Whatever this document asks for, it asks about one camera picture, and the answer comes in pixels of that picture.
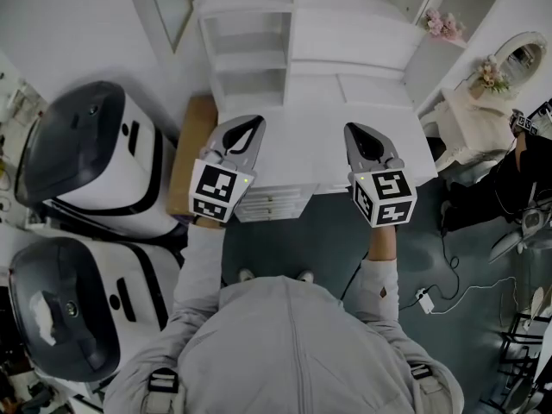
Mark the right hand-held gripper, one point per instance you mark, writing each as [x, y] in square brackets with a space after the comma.
[386, 196]

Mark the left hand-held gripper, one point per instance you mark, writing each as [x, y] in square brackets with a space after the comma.
[215, 188]

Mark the person's left forearm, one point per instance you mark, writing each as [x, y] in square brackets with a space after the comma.
[202, 261]

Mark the person's right forearm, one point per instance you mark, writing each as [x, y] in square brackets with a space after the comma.
[383, 265]

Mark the white open shelf cabinet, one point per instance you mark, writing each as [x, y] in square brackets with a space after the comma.
[248, 58]

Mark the white desk with drawers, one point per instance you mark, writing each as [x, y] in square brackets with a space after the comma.
[319, 145]

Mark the brown cardboard box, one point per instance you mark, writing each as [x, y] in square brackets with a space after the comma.
[192, 153]

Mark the white ornate vanity table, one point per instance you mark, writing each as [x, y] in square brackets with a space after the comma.
[470, 123]

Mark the pink flower bouquet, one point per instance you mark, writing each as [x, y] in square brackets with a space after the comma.
[442, 24]

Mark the person's white shoe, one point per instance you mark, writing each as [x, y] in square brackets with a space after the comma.
[305, 275]
[246, 275]

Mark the pale flower bouquet in vase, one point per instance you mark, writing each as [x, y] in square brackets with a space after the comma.
[491, 73]

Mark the white framed panel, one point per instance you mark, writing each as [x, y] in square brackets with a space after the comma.
[172, 7]

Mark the white robot with dark visor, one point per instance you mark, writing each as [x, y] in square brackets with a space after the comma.
[99, 166]
[95, 304]

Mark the white power adapter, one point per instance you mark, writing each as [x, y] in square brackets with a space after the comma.
[425, 301]

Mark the white oval framed mirror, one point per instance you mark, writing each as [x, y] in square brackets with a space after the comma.
[519, 56]

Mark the grey hand-held device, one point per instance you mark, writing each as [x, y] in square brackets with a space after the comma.
[524, 227]

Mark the person's grey jacket torso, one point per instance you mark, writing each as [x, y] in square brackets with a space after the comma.
[284, 352]

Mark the black metal rack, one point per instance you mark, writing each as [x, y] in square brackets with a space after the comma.
[524, 352]

